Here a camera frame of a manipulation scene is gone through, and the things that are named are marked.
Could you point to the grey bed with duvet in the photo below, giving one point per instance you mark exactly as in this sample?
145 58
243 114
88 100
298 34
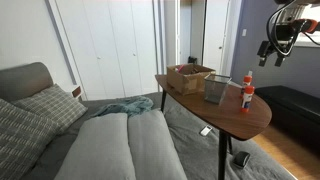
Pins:
156 145

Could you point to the robot arm with orange band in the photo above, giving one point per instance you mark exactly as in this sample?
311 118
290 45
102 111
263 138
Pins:
290 12

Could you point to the metal mesh pen holder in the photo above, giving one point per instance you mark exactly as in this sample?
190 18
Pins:
215 87

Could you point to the white wall light switch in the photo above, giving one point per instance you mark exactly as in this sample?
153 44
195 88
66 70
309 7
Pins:
244 32

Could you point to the grey upholstered headboard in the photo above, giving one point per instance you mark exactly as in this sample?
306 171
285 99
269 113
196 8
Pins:
24 81

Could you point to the orange capped glue bottle front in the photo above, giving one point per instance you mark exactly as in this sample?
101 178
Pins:
247 97

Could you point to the white wardrobe doors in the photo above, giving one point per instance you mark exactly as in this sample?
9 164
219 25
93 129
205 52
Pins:
113 45

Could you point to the checked grey pillow far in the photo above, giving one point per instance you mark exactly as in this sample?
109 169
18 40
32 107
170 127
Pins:
55 104

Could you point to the black bench ottoman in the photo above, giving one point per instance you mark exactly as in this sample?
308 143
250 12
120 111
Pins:
296 112

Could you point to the teal crumpled blanket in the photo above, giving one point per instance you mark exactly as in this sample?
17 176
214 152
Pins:
133 106

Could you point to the black object by door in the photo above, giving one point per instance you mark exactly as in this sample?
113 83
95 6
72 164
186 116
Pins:
192 60

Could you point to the black device on bed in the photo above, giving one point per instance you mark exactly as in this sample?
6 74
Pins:
241 159

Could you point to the orange capped glue bottle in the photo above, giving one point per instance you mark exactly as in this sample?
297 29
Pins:
246 82
247 97

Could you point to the wooden side table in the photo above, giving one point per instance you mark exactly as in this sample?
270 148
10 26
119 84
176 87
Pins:
226 117

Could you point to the white remote on bed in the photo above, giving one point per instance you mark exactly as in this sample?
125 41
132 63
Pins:
205 130

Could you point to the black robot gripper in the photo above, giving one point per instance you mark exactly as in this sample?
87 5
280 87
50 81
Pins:
280 40

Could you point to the checked grey pillow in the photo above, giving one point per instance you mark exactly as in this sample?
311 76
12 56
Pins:
23 138
55 104

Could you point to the wooden nightstand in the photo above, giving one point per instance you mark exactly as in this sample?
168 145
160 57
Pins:
77 92

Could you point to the checked grey pillow near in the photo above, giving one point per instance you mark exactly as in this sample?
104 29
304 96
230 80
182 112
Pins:
23 138

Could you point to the cardboard box of pens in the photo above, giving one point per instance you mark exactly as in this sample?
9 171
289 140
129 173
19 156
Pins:
188 78

